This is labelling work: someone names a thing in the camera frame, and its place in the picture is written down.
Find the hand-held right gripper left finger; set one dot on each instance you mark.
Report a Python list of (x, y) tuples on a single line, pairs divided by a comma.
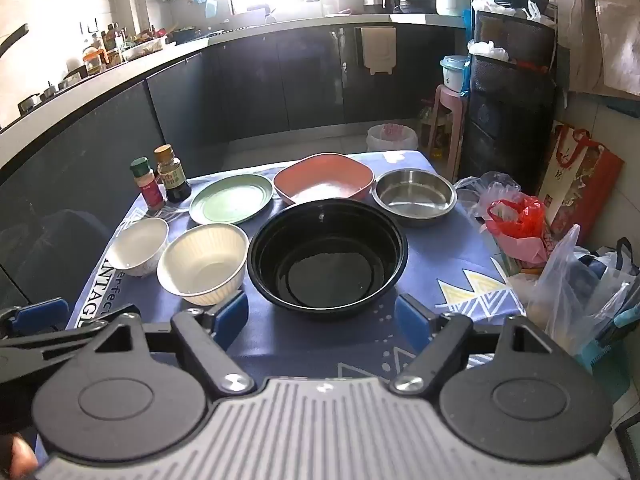
[(232, 317)]

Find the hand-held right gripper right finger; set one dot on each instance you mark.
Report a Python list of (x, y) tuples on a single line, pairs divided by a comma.
[(412, 317)]

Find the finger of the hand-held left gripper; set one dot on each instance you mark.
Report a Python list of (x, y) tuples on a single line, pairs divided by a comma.
[(40, 316), (90, 337)]

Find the white ribbed bowl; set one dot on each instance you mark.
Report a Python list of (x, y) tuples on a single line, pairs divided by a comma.
[(200, 265)]

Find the black plastic bowl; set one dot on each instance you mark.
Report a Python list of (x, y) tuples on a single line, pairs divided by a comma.
[(325, 270)]

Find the small white bowl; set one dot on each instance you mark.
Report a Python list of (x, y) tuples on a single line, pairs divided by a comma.
[(137, 247)]

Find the green plate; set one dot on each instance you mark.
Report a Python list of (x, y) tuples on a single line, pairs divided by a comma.
[(230, 200)]

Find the pink square bowl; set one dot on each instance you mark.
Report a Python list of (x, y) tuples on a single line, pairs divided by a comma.
[(320, 180)]

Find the person's left hand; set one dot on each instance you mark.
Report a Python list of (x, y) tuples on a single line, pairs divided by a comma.
[(20, 457)]

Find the blue printed tablecloth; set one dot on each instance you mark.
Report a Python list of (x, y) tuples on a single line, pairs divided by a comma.
[(450, 255)]

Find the stainless steel bowl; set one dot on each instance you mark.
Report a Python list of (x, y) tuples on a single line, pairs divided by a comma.
[(412, 195)]

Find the brown-capped soy sauce bottle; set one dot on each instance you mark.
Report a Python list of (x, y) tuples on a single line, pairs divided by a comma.
[(175, 185)]

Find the red plastic bag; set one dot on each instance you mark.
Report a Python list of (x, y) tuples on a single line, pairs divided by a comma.
[(520, 220)]

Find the green-capped spice bottle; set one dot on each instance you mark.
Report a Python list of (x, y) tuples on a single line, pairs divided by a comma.
[(150, 190)]

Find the large clear plastic bag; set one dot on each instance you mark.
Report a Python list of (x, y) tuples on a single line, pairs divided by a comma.
[(565, 280)]

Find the white trash bin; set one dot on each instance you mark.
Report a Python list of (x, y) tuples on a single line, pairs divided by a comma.
[(392, 135)]

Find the yellow oil bottle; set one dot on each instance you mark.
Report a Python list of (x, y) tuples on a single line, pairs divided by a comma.
[(435, 135)]

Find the teal plastic box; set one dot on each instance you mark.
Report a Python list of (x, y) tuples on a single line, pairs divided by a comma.
[(610, 375)]

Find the pink plastic stool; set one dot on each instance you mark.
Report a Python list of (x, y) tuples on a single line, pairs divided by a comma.
[(452, 110)]

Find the red gift bag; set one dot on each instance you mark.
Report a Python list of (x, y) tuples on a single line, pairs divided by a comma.
[(580, 185)]

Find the gas stove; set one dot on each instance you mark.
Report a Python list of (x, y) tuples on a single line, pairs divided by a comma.
[(45, 95)]

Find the black storage rack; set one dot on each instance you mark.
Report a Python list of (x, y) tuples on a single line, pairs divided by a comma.
[(505, 110)]

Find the blue-lidded white container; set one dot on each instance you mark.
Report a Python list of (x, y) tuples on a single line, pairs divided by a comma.
[(455, 77)]

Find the dark kitchen cabinets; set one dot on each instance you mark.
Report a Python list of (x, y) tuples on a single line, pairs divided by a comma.
[(300, 80)]

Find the grey kitchen countertop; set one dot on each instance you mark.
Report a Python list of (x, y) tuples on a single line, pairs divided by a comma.
[(200, 47)]

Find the cluster of condiment bottles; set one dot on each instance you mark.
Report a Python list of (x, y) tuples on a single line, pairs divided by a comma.
[(105, 47)]

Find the white plastic bag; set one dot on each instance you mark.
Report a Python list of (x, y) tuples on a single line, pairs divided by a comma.
[(487, 51), (500, 8)]

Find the white tray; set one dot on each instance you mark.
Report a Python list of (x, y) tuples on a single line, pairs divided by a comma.
[(145, 49)]

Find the stainless steel pot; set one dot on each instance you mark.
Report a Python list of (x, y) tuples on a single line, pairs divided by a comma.
[(376, 0)]

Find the hanging beige cloth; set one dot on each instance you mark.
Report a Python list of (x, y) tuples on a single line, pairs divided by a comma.
[(600, 25)]

